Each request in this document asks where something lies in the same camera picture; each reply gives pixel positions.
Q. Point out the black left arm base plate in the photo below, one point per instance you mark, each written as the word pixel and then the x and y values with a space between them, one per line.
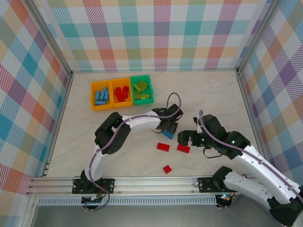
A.
pixel 109 185

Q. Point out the aluminium frame rail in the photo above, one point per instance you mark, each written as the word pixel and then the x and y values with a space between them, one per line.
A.
pixel 154 185
pixel 154 70

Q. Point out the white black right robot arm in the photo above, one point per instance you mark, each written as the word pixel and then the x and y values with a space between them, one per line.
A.
pixel 260 165

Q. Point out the aluminium back frame rail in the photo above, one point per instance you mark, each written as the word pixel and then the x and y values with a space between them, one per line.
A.
pixel 154 70

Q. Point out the aluminium right side rail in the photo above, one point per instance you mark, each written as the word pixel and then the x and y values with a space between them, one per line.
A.
pixel 251 111

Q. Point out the small circuit board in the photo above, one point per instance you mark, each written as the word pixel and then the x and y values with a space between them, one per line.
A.
pixel 225 198
pixel 94 198

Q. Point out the grey metal bottom panel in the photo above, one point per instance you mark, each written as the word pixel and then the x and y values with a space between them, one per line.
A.
pixel 154 216

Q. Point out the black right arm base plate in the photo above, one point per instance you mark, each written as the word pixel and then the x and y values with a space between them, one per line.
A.
pixel 203 184

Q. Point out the green plastic bin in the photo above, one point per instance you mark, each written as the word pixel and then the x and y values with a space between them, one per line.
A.
pixel 146 101

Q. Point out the aluminium left side rail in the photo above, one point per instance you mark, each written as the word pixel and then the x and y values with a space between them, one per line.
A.
pixel 58 125

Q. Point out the left small circuit board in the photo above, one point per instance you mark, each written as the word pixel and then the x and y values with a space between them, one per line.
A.
pixel 94 198

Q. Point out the small square red lego brick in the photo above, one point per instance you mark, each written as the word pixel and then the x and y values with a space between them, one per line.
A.
pixel 167 169

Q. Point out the long red lego brick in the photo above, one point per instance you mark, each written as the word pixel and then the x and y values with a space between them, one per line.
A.
pixel 163 146
pixel 183 148

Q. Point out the aluminium corner post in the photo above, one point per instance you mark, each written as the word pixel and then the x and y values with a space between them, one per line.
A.
pixel 259 37
pixel 50 37

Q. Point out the aluminium right corner post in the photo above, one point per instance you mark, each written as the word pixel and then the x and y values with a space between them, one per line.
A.
pixel 259 37

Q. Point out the aluminium left corner post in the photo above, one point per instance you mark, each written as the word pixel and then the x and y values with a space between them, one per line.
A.
pixel 50 37

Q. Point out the aluminium front frame rail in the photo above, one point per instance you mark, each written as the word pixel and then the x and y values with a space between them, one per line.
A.
pixel 154 185

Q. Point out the right small circuit board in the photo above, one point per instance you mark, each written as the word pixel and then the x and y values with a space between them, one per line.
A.
pixel 225 198

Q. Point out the yellow plastic bin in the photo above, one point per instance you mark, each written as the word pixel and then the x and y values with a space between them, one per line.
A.
pixel 116 103
pixel 94 85

